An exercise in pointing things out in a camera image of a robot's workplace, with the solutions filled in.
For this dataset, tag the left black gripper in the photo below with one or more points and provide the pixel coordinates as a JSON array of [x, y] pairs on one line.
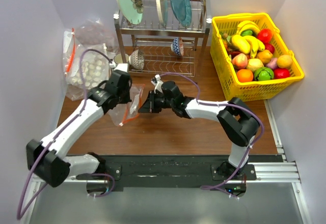
[[127, 99]]

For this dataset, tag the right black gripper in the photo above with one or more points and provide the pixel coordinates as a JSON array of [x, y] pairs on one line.
[[149, 106]]

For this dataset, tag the clear orange-zipper zip bag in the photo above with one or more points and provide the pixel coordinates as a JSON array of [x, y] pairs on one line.
[[124, 113]]

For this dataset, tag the orange fruit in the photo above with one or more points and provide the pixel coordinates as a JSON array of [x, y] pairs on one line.
[[245, 75]]

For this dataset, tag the pink yellow peach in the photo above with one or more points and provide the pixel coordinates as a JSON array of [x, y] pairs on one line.
[[240, 61]]

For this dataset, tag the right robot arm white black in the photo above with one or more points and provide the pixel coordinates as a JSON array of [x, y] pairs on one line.
[[236, 119]]

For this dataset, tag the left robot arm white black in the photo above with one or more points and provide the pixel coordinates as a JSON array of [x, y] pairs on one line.
[[48, 158]]

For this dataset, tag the zip bag with white pieces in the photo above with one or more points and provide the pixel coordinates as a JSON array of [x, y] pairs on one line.
[[94, 68]]

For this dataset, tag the cream enamel mug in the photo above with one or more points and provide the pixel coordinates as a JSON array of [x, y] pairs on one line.
[[120, 59]]

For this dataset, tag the grey patterned bowl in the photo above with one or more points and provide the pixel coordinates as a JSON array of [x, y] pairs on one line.
[[136, 59]]

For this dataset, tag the metal dish rack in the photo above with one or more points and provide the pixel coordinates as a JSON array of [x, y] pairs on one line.
[[155, 40]]

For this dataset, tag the blue patterned bowl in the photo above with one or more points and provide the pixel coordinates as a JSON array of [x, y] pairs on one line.
[[177, 47]]

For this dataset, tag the mint green floral plate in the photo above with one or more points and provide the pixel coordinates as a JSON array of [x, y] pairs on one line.
[[132, 10]]

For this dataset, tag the teal blue plate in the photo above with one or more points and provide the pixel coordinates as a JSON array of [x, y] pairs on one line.
[[183, 11]]

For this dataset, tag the yellow plastic basket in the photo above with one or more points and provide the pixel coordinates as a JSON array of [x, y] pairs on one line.
[[222, 53]]

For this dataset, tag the yellow pear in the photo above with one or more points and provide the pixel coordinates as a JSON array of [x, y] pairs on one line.
[[254, 64]]

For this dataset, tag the yellow banana bunch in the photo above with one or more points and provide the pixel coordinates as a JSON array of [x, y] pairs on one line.
[[247, 44]]

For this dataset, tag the green lime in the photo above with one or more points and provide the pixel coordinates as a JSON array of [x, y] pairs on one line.
[[247, 33]]

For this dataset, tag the yellow mango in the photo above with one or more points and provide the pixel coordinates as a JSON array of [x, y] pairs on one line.
[[264, 56]]

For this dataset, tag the purple sweet potato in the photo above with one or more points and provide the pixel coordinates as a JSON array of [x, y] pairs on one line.
[[272, 64]]

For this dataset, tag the red small apple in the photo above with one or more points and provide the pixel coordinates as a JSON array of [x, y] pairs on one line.
[[269, 47]]

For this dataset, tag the red tomato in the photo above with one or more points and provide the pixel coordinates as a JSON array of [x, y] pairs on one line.
[[265, 35]]

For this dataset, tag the yellow lemon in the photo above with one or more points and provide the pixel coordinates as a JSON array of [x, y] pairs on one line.
[[284, 61]]

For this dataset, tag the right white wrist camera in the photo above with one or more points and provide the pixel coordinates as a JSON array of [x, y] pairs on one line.
[[157, 82]]

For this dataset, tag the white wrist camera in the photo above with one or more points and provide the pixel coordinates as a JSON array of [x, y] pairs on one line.
[[157, 82], [121, 67]]

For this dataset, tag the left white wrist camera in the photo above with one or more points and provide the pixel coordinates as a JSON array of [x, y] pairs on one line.
[[121, 67]]

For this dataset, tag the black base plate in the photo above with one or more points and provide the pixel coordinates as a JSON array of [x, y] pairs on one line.
[[173, 171]]

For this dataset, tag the aluminium frame rail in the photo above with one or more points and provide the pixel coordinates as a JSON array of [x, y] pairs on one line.
[[276, 196]]

